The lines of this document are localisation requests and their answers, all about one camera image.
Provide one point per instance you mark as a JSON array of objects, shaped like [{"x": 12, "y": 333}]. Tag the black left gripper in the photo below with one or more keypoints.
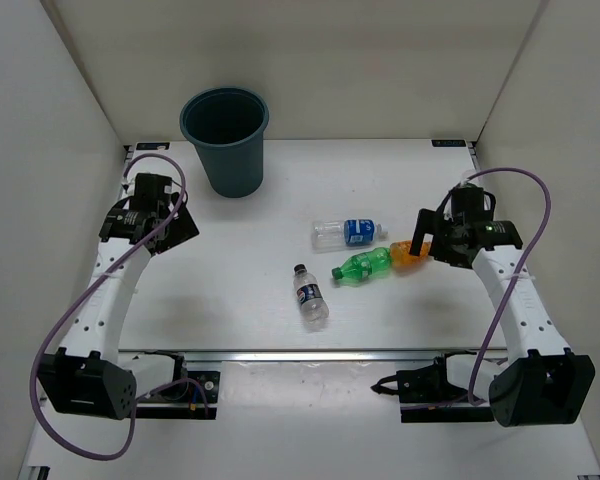
[{"x": 183, "y": 229}]

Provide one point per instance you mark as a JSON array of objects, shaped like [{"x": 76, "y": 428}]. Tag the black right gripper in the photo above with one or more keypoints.
[{"x": 434, "y": 223}]

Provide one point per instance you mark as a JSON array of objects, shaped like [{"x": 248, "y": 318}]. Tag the small clear Pepsi bottle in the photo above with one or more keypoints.
[{"x": 312, "y": 306}]

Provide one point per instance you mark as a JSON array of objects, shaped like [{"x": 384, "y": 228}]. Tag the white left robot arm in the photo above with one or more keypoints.
[{"x": 85, "y": 375}]

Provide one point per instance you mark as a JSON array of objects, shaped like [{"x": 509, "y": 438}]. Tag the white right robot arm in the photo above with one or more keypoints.
[{"x": 543, "y": 381}]

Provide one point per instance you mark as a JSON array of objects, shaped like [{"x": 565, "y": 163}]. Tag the dark teal plastic bin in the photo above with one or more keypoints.
[{"x": 226, "y": 126}]

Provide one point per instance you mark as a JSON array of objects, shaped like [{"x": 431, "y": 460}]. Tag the orange plastic drink bottle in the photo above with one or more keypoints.
[{"x": 402, "y": 260}]

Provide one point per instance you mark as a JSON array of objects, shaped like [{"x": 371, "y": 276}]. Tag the green plastic soda bottle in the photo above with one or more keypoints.
[{"x": 363, "y": 267}]

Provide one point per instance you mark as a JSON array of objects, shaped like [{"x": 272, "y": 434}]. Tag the clear bottle blue label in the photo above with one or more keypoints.
[{"x": 334, "y": 235}]

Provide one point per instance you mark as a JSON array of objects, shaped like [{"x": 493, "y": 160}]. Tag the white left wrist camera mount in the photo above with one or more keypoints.
[{"x": 128, "y": 185}]

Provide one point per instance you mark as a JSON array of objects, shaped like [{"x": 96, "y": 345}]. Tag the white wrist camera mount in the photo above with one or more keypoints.
[
  {"x": 128, "y": 185},
  {"x": 465, "y": 179}
]

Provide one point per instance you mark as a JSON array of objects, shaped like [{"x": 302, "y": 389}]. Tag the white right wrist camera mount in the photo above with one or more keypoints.
[{"x": 465, "y": 179}]

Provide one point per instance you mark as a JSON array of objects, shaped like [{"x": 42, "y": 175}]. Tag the aluminium front table rail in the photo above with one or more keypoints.
[{"x": 315, "y": 355}]

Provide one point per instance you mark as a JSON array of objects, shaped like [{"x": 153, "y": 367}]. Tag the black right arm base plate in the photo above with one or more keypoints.
[{"x": 425, "y": 396}]

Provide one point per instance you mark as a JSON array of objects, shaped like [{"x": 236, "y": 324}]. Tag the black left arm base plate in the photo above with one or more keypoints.
[{"x": 185, "y": 402}]

